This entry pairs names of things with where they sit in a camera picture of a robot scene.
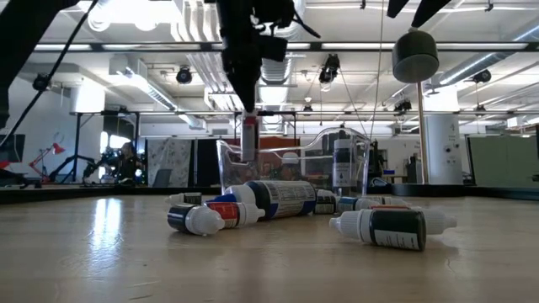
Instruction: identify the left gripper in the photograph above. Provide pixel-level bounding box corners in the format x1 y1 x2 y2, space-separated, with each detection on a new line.
216 0 296 114

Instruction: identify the large red food coloring bottle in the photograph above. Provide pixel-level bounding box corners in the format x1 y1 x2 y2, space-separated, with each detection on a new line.
240 112 259 164

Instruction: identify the large blue food coloring bottle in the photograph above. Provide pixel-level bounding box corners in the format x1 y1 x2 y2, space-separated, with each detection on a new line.
205 179 318 221

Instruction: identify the small black food coloring bottle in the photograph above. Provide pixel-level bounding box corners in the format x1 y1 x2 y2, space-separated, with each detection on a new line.
313 189 338 215
164 192 203 206
167 203 227 237
328 208 428 253

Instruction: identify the large black food coloring bottle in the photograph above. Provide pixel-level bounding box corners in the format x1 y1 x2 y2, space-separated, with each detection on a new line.
332 137 354 198

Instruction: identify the clear plastic bin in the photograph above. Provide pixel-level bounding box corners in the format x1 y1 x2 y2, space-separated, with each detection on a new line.
216 127 371 199

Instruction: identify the small blue food coloring bottle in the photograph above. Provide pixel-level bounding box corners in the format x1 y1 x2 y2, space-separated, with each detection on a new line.
335 196 380 214

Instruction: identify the black brass-stem desk lamp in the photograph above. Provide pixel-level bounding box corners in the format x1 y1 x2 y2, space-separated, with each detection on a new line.
391 27 467 198

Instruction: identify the black horizontal ceiling bar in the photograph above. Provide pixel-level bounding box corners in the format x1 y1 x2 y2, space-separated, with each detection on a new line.
33 40 539 53

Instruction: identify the marbled partition panel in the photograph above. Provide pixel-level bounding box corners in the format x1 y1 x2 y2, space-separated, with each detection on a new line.
146 138 194 189

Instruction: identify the white building column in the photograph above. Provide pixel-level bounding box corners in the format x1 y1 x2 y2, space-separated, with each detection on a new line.
424 114 463 185

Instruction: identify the person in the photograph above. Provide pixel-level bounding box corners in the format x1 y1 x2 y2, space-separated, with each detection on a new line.
117 141 138 184

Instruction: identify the grey-green partition panel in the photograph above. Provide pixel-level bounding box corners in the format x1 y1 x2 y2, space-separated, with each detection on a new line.
466 134 539 189

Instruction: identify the red desk lamp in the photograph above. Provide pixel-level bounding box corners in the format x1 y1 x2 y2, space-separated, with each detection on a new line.
29 142 67 180

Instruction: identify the silver ventilation duct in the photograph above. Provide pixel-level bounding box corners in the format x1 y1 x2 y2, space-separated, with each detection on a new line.
248 0 307 131

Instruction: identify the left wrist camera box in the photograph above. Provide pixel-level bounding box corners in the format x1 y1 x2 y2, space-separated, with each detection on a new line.
257 35 290 63

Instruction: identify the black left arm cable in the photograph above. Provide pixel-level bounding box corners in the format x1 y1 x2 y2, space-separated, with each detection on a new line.
0 0 100 146

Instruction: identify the dark wall screen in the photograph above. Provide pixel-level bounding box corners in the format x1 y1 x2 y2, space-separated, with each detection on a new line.
0 134 26 164

